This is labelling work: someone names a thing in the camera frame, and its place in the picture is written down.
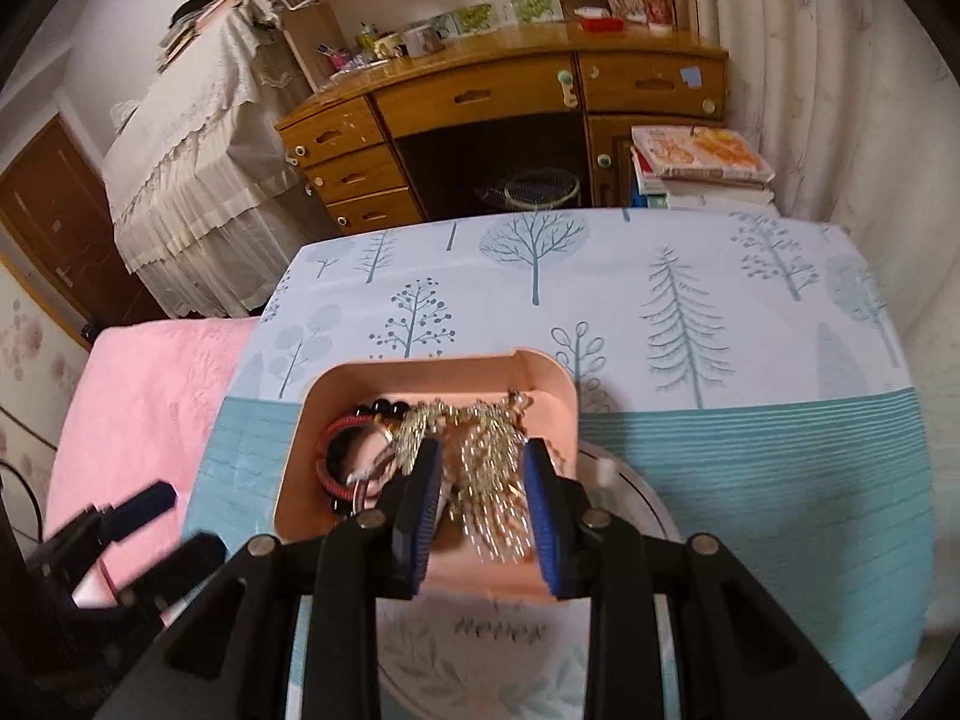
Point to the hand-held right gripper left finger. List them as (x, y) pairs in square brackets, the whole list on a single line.
[(420, 517)]

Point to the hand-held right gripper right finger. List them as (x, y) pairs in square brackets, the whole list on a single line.
[(544, 521)]

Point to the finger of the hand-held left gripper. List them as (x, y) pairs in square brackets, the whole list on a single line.
[(146, 502), (187, 562)]

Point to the gold leaf hair ornament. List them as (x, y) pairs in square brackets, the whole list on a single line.
[(487, 465)]

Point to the pink plastic tray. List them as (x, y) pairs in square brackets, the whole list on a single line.
[(337, 390)]

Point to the pink blanket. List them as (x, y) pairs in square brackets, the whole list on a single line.
[(135, 405)]

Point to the tree print tablecloth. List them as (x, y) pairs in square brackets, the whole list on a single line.
[(750, 465)]

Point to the brown wooden door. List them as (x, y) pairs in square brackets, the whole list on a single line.
[(60, 225)]

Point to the lace covered piano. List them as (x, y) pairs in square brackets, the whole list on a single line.
[(195, 165)]

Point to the stack of cookbooks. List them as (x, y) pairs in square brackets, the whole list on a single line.
[(701, 165)]

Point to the wooden desk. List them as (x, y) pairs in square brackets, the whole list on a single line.
[(480, 90)]

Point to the pile of books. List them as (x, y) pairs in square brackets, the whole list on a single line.
[(191, 34)]

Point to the yellow cup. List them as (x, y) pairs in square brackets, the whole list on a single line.
[(386, 46)]

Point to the grey mug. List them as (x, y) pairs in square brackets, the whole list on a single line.
[(420, 40)]

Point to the black hat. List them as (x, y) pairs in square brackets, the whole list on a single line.
[(191, 7)]

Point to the small red box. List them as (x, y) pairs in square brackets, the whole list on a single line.
[(602, 25)]

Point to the row of plant postcards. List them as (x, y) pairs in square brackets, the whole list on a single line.
[(495, 13)]

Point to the white floral curtain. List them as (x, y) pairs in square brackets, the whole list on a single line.
[(847, 90)]

